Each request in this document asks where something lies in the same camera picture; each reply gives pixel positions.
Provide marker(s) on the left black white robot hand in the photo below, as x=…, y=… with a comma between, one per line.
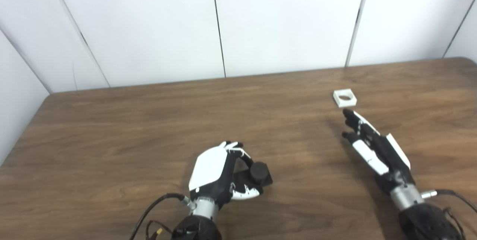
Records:
x=210, y=169

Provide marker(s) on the white square piece with hole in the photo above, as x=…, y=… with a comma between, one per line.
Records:
x=341, y=100

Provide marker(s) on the black peg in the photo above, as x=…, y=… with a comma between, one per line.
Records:
x=259, y=174

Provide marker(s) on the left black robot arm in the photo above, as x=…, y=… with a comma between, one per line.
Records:
x=199, y=225

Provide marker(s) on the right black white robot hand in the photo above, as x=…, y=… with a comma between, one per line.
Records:
x=384, y=154

